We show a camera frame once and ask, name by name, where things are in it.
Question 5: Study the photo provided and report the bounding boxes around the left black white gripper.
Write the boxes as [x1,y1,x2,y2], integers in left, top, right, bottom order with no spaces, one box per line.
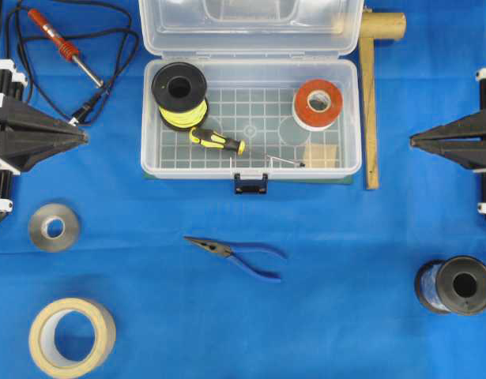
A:
[0,59,87,223]

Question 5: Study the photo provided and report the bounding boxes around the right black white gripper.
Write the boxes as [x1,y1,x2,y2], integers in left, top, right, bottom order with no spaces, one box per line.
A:
[410,68,486,219]

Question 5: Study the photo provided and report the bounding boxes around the clear plastic toolbox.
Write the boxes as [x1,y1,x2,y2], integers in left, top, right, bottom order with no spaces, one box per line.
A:
[139,1,364,193]

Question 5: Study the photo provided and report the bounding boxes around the grey tape roll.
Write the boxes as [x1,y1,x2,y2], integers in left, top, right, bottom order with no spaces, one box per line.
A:
[28,203,81,253]

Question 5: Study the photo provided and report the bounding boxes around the wooden mallet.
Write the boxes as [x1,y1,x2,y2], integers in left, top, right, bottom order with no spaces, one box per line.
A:
[358,9,407,190]

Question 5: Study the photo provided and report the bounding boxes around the small wooden block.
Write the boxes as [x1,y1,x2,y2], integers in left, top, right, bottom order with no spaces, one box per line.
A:
[302,144,338,169]

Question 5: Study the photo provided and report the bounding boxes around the red tape roll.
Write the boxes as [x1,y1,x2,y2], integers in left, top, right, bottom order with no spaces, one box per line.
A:
[292,79,343,132]

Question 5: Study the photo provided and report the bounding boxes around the beige masking tape roll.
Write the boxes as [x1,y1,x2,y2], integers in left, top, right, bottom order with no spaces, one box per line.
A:
[28,298,116,378]

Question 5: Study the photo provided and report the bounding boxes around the blue table cloth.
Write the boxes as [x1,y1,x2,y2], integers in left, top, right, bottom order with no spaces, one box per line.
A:
[0,1,486,378]

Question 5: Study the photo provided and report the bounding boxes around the black power cable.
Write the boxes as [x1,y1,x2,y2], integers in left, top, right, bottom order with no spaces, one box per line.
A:
[3,0,141,127]

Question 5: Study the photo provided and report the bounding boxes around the red handled soldering iron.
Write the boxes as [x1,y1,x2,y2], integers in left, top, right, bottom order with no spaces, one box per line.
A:
[28,9,104,88]

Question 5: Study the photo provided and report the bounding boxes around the blue wire spool black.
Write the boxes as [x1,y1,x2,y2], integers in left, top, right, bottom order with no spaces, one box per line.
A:
[414,256,486,316]

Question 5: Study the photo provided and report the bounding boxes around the yellow wire spool black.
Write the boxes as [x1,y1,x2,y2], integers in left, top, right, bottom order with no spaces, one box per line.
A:
[151,62,209,132]

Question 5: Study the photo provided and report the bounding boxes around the yellow black handled screwdriver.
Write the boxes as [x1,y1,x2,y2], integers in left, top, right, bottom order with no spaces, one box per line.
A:
[188,126,306,167]

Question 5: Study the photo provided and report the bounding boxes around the blue handled needle-nose pliers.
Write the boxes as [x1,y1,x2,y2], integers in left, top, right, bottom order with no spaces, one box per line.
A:
[183,235,288,283]

